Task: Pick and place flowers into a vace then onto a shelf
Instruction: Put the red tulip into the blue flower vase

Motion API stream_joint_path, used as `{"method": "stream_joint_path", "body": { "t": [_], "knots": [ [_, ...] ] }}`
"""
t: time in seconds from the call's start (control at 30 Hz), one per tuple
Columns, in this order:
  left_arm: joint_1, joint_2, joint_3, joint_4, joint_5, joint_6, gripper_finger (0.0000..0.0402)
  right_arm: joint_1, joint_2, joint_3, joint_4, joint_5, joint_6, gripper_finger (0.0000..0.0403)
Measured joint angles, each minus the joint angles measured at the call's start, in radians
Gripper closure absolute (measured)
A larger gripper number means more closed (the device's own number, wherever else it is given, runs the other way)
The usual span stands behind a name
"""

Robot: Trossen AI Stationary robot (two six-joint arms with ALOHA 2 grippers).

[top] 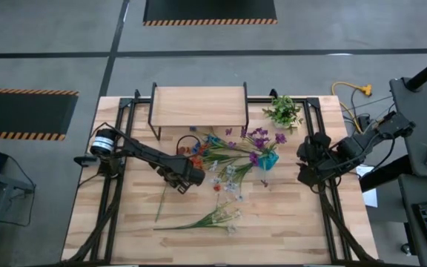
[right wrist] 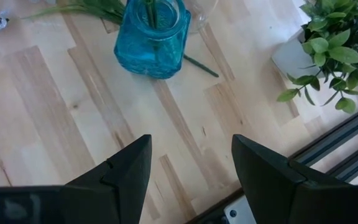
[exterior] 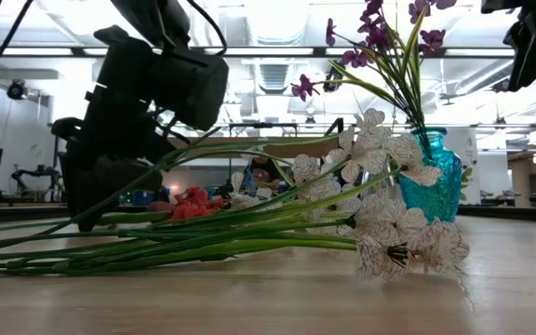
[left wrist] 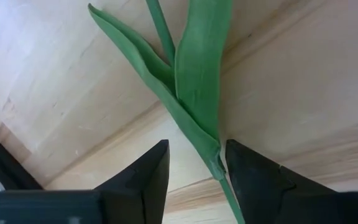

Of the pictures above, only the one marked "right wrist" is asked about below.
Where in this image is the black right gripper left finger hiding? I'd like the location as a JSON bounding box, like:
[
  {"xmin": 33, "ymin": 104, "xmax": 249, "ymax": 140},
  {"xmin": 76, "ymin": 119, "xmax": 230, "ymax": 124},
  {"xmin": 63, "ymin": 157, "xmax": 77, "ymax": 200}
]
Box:
[{"xmin": 59, "ymin": 134, "xmax": 153, "ymax": 224}]

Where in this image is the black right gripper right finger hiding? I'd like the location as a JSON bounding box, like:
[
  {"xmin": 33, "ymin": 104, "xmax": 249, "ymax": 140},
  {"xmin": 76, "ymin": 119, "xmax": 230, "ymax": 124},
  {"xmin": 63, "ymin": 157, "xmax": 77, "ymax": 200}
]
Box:
[{"xmin": 231, "ymin": 134, "xmax": 354, "ymax": 224}]

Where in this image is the blue glass vase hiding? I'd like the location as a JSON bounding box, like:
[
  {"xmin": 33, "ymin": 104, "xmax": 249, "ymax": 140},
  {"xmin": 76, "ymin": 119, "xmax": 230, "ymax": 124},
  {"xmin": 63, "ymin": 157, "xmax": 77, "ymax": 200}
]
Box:
[{"xmin": 114, "ymin": 0, "xmax": 191, "ymax": 79}]

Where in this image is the red artificial tulip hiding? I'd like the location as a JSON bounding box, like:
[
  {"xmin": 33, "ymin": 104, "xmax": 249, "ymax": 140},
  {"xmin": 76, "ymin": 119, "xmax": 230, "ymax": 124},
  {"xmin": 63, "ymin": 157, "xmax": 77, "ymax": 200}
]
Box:
[{"xmin": 146, "ymin": 0, "xmax": 160, "ymax": 30}]

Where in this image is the white spotted artificial flower bunch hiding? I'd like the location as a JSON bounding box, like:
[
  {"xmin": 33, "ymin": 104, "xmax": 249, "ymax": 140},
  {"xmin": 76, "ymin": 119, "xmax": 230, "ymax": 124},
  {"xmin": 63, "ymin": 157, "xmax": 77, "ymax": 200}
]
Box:
[{"xmin": 0, "ymin": 0, "xmax": 220, "ymax": 78}]

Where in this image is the clear glass vase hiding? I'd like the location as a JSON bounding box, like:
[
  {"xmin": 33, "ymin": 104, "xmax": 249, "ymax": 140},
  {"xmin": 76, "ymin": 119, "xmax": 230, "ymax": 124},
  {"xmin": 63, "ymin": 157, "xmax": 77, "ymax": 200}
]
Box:
[{"xmin": 185, "ymin": 0, "xmax": 220, "ymax": 34}]

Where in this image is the green plant in white pot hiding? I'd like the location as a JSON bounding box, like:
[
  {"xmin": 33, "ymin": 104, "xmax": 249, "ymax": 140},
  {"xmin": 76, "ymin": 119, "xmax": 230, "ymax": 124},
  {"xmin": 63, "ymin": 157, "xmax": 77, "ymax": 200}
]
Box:
[{"xmin": 272, "ymin": 0, "xmax": 358, "ymax": 114}]

